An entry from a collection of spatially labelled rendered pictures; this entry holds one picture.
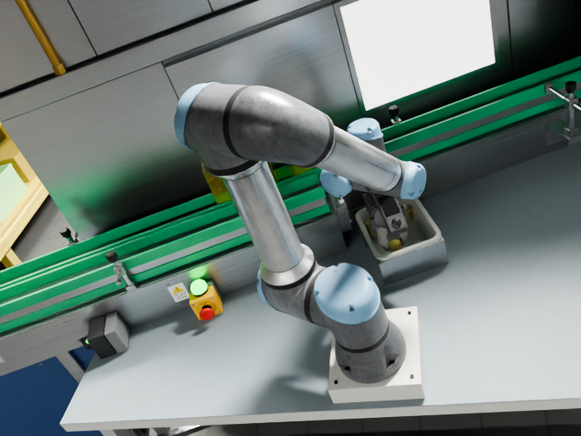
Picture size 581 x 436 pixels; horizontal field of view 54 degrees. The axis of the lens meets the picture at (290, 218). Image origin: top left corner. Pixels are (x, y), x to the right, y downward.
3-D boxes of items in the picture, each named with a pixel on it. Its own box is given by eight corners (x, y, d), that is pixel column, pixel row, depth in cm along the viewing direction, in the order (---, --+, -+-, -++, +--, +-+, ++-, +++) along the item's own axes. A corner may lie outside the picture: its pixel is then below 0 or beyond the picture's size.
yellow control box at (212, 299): (221, 297, 160) (212, 278, 156) (224, 315, 154) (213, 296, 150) (198, 304, 160) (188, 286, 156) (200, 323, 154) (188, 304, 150)
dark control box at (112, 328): (130, 330, 161) (116, 310, 156) (129, 350, 154) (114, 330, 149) (103, 340, 161) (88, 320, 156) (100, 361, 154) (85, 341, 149)
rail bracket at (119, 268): (140, 284, 155) (118, 247, 147) (139, 302, 149) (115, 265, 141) (127, 289, 155) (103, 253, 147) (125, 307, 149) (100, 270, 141)
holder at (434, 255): (410, 205, 166) (405, 183, 162) (449, 263, 144) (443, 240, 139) (354, 226, 167) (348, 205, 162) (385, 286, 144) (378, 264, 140)
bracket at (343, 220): (345, 210, 163) (339, 190, 159) (354, 228, 155) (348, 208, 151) (334, 214, 163) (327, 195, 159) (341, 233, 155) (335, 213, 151)
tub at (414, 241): (417, 214, 162) (411, 189, 157) (450, 261, 143) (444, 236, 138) (359, 234, 162) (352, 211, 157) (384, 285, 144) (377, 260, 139)
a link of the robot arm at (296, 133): (296, 77, 79) (434, 158, 118) (239, 74, 86) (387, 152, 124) (276, 158, 79) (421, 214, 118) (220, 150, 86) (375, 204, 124)
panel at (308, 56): (495, 62, 169) (484, -57, 150) (501, 66, 167) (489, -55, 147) (212, 168, 172) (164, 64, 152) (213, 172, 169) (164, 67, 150)
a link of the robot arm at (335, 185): (355, 176, 116) (382, 145, 122) (312, 168, 123) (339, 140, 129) (364, 205, 121) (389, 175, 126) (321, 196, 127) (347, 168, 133)
